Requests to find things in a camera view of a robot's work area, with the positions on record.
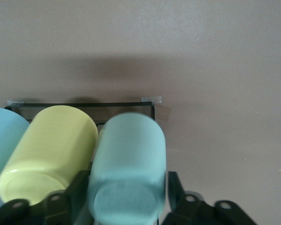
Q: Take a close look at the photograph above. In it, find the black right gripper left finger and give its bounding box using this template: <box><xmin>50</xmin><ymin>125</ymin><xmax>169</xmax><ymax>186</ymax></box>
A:
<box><xmin>0</xmin><ymin>170</ymin><xmax>91</xmax><ymax>225</ymax></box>

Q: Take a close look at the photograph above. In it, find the mint green cup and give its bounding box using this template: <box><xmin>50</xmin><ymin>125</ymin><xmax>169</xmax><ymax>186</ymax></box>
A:
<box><xmin>88</xmin><ymin>112</ymin><xmax>167</xmax><ymax>225</ymax></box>

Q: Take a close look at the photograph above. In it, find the light blue cup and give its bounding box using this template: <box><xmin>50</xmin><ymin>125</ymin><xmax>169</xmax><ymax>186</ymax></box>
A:
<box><xmin>0</xmin><ymin>107</ymin><xmax>30</xmax><ymax>195</ymax></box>

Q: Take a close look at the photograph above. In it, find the black wire cup rack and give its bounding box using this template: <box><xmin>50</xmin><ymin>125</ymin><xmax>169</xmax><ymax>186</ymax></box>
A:
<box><xmin>4</xmin><ymin>102</ymin><xmax>156</xmax><ymax>175</ymax></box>

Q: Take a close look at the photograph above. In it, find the translucent brown tape piece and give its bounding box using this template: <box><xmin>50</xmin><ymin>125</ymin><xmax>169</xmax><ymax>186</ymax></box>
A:
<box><xmin>155</xmin><ymin>105</ymin><xmax>172</xmax><ymax>122</ymax></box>

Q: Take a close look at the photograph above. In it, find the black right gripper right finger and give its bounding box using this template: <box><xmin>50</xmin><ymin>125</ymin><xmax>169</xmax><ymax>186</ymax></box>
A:
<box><xmin>163</xmin><ymin>171</ymin><xmax>257</xmax><ymax>225</ymax></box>

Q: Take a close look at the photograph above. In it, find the yellow cup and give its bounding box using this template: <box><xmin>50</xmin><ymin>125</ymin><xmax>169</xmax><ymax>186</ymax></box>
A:
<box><xmin>0</xmin><ymin>105</ymin><xmax>99</xmax><ymax>207</ymax></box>

